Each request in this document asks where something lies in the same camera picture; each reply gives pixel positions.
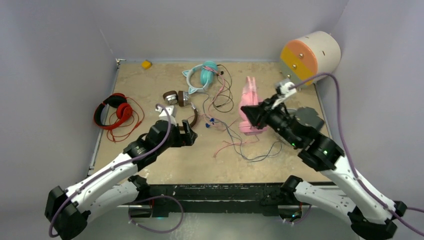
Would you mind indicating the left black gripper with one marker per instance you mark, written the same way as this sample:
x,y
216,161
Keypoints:
x,y
183,139

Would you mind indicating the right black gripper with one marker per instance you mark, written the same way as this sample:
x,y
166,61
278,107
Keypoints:
x,y
259,114

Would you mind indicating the pink headphones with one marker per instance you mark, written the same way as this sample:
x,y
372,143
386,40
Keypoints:
x,y
249,98

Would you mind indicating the brown silver headphones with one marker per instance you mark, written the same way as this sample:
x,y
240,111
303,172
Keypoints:
x,y
182,99

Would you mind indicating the white grey headphones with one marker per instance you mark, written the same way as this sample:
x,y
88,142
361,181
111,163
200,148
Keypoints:
x,y
302,128

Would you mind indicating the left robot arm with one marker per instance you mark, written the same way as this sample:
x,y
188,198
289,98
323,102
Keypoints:
x,y
70,210

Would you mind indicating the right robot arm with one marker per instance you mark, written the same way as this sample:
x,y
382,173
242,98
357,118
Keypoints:
x,y
369,213

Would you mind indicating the teal cat ear headphones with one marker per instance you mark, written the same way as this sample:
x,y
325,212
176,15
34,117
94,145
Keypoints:
x,y
209,70

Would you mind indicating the red black headphones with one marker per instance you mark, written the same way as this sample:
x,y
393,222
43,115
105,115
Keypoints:
x,y
128,112

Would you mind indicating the round pastel drawer cabinet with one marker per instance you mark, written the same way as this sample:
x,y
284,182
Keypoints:
x,y
306,56

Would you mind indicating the small yellow block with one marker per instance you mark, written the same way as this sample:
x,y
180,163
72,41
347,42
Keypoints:
x,y
146,64

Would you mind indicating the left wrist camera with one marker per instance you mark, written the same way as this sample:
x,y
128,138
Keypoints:
x,y
167,113

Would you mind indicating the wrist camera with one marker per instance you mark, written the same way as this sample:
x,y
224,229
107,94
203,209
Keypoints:
x,y
284,90
167,113

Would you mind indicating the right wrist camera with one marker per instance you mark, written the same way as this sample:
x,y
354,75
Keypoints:
x,y
284,90

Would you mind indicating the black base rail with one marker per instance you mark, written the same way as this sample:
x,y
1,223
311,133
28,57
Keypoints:
x,y
268,199

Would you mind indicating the aluminium frame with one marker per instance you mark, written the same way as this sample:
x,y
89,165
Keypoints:
x,y
212,159

